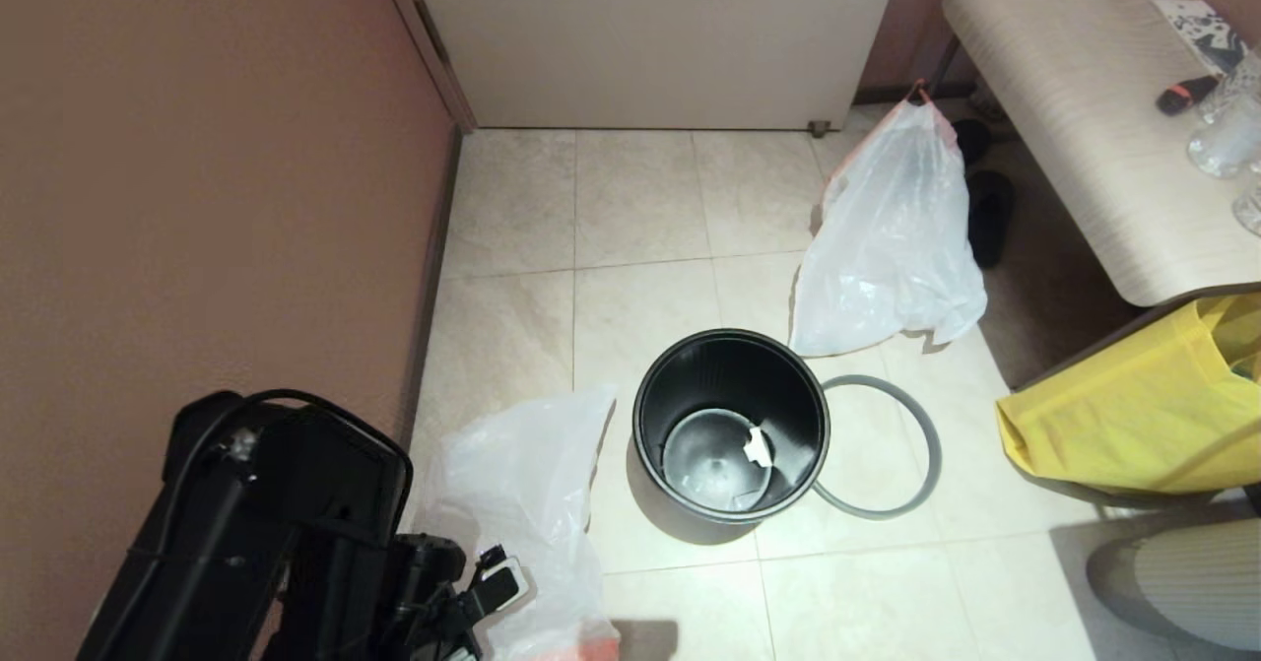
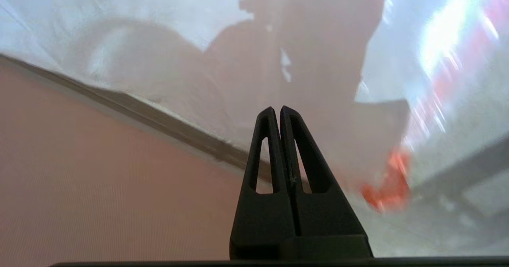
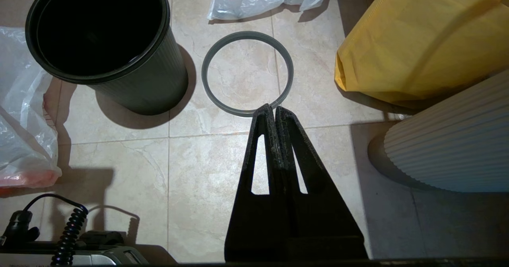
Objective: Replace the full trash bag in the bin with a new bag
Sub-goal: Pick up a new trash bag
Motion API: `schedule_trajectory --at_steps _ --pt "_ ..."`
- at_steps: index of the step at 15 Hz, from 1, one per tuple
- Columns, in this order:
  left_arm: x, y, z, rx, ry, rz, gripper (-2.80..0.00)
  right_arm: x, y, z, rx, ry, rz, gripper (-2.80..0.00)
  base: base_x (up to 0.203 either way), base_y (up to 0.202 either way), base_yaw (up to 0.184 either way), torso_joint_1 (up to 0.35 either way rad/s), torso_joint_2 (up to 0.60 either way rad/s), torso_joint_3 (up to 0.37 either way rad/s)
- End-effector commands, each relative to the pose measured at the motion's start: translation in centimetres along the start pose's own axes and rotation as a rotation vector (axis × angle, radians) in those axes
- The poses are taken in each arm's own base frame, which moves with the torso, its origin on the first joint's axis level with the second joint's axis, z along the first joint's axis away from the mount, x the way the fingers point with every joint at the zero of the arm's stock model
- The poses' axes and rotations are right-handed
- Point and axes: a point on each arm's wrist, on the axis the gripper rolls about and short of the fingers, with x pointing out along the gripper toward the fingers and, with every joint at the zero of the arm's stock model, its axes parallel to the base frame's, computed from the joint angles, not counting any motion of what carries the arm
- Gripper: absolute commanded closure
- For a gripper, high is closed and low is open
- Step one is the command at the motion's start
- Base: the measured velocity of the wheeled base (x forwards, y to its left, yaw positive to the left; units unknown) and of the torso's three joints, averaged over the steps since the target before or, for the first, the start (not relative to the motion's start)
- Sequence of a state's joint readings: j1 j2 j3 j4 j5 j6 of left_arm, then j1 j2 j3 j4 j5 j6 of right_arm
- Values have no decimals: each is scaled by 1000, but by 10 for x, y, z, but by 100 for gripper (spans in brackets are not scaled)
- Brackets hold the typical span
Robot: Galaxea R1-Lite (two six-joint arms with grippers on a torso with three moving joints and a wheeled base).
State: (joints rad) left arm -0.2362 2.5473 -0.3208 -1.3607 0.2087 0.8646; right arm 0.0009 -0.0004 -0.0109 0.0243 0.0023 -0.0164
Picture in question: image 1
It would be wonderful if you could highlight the translucent white trash bag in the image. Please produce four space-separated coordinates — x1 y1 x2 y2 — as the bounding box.
414 383 622 661

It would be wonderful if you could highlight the grey bin rim ring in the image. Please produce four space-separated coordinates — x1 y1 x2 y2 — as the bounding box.
813 375 944 521

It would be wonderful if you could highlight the used translucent orange-drawstring trash bag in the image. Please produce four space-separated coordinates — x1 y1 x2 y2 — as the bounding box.
790 78 989 359

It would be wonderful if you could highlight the black trash bin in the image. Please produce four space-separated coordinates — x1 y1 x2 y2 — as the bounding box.
631 329 831 525

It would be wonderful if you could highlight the yellow bag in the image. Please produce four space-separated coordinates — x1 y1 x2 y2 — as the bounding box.
997 292 1261 496

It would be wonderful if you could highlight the white door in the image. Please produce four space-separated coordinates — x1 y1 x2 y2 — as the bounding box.
402 0 907 131

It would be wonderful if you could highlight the black slipper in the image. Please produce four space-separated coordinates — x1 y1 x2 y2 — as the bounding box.
954 117 994 166
970 169 1019 270

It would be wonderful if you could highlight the grey ribbed rounded object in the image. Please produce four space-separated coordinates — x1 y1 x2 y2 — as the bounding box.
1087 518 1261 654

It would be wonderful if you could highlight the beige bench with metal legs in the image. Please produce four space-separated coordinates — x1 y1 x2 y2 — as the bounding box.
931 0 1261 307

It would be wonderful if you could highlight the black and orange remote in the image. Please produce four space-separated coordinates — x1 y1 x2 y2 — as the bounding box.
1158 75 1223 116

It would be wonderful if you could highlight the black and white brochure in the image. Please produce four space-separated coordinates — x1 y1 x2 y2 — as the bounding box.
1155 0 1257 76

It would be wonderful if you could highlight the small silver wrist camera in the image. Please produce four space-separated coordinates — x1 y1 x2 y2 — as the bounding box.
473 545 529 615

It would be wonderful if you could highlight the black cable with plug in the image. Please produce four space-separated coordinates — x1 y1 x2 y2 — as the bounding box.
163 388 415 504

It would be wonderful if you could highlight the beige door frame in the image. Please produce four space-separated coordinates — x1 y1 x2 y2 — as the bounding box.
372 0 480 133

